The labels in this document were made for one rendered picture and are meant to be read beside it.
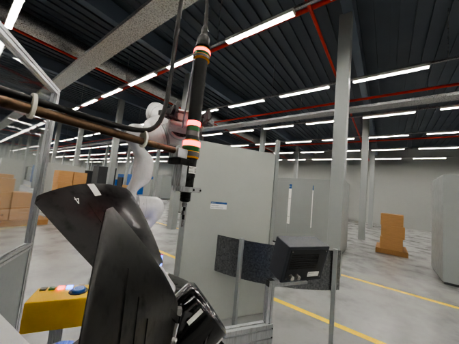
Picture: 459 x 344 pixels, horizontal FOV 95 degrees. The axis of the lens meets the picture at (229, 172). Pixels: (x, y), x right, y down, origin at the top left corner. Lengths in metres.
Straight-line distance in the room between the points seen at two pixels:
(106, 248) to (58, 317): 0.76
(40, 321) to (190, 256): 1.73
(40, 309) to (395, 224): 8.24
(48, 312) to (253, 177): 2.20
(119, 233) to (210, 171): 2.24
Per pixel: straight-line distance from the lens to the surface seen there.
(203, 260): 2.55
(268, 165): 2.78
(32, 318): 0.96
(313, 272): 1.26
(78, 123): 0.39
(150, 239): 0.53
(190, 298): 0.46
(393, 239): 8.46
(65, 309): 0.94
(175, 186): 0.50
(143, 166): 1.17
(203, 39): 0.63
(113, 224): 0.21
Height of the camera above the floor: 1.46
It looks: 5 degrees up
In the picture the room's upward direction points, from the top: 6 degrees clockwise
